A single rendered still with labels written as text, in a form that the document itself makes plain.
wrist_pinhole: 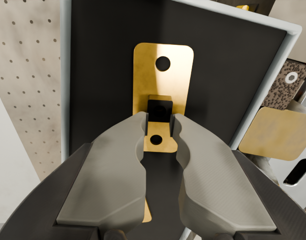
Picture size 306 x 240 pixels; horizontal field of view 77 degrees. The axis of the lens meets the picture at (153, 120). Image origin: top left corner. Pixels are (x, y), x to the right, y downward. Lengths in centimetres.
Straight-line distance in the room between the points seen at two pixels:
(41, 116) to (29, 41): 25
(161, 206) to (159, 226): 3
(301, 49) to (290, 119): 8
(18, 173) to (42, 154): 134
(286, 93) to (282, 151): 10
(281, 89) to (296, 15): 7
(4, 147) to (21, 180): 39
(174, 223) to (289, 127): 19
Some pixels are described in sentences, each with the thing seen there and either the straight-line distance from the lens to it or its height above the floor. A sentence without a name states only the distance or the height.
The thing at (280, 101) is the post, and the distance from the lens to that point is 25.
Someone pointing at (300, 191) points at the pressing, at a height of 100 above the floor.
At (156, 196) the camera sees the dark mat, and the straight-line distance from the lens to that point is 21.
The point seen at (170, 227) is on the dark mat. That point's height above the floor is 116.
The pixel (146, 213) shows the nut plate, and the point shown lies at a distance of 22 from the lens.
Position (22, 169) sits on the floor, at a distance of 215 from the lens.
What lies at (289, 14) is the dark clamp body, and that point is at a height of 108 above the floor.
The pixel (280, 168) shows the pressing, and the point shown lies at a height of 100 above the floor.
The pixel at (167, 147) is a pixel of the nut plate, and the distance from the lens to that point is 16.
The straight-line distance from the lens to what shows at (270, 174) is 34.
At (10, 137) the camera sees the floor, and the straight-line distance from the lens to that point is 195.
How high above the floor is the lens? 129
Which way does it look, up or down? 60 degrees down
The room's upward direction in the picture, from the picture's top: 180 degrees counter-clockwise
